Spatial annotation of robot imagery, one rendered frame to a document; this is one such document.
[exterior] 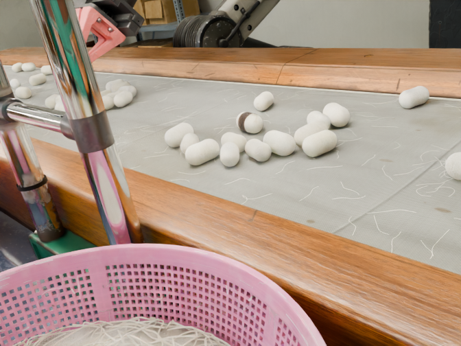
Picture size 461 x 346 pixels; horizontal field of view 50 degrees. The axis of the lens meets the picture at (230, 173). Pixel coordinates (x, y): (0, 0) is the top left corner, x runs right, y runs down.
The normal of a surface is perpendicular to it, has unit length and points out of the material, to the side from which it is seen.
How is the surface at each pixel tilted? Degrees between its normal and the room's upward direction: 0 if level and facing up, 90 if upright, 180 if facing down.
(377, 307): 0
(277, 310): 75
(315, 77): 45
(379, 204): 0
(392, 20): 90
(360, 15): 90
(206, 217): 0
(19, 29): 90
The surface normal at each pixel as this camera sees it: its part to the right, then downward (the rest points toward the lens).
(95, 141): 0.29, 0.35
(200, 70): -0.62, -0.34
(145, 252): -0.34, 0.19
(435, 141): -0.18, -0.89
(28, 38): 0.70, 0.17
